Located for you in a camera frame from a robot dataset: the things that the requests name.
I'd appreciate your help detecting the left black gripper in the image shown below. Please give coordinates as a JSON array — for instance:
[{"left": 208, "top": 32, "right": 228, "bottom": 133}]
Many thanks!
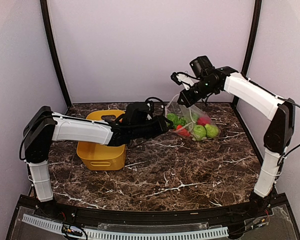
[{"left": 131, "top": 115, "right": 174, "bottom": 140}]

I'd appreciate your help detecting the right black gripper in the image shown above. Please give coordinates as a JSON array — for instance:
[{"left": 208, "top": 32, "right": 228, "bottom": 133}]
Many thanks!
[{"left": 177, "top": 78, "right": 218, "bottom": 108}]

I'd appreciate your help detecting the orange carrot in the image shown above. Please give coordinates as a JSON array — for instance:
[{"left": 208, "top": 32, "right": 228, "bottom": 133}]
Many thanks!
[{"left": 166, "top": 113, "right": 192, "bottom": 138}]

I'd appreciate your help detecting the clear zip top bag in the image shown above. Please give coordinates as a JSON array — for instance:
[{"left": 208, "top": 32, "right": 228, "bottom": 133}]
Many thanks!
[{"left": 165, "top": 95, "right": 220, "bottom": 142}]

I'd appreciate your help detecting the red tomato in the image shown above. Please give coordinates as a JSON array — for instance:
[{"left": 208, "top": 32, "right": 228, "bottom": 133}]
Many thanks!
[{"left": 196, "top": 116, "right": 212, "bottom": 126}]

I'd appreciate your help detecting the green cabbage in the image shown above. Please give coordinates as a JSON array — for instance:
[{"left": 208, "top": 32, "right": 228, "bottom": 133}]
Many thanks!
[
  {"left": 192, "top": 125, "right": 207, "bottom": 141},
  {"left": 204, "top": 124, "right": 220, "bottom": 139}
]

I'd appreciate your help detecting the yellow plastic basket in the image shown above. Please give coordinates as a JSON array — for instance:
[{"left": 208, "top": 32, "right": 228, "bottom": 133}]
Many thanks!
[{"left": 76, "top": 110, "right": 126, "bottom": 171}]

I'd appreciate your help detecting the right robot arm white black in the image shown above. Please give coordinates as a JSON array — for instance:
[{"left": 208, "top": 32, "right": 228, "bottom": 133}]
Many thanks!
[{"left": 171, "top": 55, "right": 298, "bottom": 217}]

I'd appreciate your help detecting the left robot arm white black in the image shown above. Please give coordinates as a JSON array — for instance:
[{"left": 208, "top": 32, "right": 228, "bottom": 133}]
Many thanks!
[{"left": 19, "top": 97, "right": 174, "bottom": 218}]

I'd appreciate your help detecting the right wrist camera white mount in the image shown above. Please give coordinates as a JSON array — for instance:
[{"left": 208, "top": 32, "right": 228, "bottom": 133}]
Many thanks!
[{"left": 170, "top": 72, "right": 200, "bottom": 91}]

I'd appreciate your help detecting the right black frame post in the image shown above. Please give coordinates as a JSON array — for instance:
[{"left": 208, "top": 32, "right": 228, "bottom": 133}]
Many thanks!
[{"left": 231, "top": 0, "right": 263, "bottom": 103}]

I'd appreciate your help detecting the black frame post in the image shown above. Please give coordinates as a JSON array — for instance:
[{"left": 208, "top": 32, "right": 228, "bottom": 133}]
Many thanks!
[
  {"left": 231, "top": 0, "right": 263, "bottom": 103},
  {"left": 39, "top": 0, "right": 72, "bottom": 109}
]

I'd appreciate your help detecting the white slotted cable duct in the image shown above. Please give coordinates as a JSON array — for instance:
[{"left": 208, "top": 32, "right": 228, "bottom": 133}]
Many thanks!
[{"left": 22, "top": 214, "right": 229, "bottom": 240}]

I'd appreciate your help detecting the black front rail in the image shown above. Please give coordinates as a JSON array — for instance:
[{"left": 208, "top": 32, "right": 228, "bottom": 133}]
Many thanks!
[{"left": 13, "top": 194, "right": 287, "bottom": 227}]

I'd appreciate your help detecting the left black frame post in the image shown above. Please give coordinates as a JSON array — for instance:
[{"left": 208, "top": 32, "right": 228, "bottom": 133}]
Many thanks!
[{"left": 39, "top": 0, "right": 72, "bottom": 109}]

